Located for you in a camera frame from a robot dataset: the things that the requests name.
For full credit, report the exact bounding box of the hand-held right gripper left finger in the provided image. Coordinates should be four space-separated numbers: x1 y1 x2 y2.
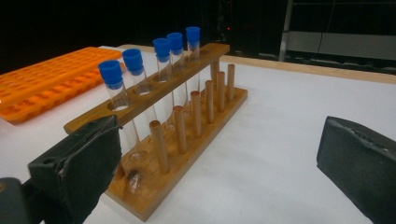
27 114 123 224

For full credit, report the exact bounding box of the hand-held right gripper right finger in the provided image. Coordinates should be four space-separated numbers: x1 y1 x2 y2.
316 115 396 224

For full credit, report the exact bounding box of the wooden test tube rack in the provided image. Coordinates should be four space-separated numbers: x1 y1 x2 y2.
64 42 249 222

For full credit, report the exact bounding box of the orange plastic tube rack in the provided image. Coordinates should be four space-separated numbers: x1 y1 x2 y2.
0 46 125 124

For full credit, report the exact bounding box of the blue capped glass test tube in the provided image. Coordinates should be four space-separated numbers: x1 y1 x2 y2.
97 59 150 166
166 32 200 104
121 48 177 132
185 25 202 94
152 37 192 118

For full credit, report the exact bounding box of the white table mat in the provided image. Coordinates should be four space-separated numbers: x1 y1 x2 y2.
0 45 396 224

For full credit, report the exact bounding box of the white metal stand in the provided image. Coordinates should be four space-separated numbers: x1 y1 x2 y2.
278 0 396 63

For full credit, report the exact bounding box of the dark equipment tower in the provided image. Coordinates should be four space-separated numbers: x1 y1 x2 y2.
218 0 237 48

